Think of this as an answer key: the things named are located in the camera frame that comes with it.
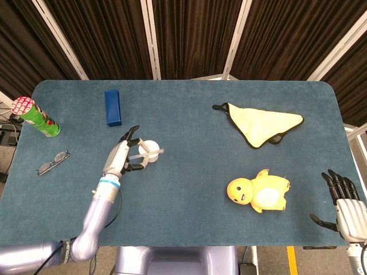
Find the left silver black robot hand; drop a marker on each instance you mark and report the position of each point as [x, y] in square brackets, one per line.
[116, 160]

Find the yellow floor tape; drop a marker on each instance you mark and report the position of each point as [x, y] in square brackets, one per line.
[292, 260]

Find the dark electronic equipment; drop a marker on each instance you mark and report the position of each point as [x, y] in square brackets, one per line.
[11, 131]

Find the dark blue rectangular box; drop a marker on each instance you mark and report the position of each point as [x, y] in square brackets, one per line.
[113, 109]

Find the transparent plastic straw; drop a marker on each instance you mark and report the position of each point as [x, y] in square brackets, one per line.
[143, 154]

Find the yellow cloth with black trim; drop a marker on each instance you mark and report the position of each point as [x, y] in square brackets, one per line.
[258, 123]

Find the silver robot torso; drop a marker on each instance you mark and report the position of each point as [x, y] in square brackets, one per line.
[172, 260]

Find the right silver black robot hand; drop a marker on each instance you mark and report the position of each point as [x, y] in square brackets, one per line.
[351, 220]

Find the yellow plush duck toy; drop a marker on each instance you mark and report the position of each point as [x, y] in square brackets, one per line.
[266, 194]

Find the white paper cup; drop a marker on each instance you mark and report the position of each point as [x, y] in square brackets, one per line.
[153, 146]

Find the white screen frame post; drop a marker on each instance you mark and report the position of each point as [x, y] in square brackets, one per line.
[236, 40]
[151, 40]
[60, 38]
[338, 48]

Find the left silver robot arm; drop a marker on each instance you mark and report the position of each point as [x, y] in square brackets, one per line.
[94, 217]

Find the green chips can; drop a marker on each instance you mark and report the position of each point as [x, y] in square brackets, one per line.
[40, 120]

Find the thin-framed eyeglasses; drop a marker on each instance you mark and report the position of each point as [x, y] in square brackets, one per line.
[59, 156]

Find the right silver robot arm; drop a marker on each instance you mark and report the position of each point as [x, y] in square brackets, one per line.
[355, 257]

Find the brown pleated curtain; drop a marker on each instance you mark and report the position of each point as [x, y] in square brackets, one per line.
[195, 34]

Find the small black floor box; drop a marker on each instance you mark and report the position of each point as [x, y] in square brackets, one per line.
[248, 270]

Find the blue tablecloth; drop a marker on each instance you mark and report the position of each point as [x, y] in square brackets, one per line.
[186, 186]

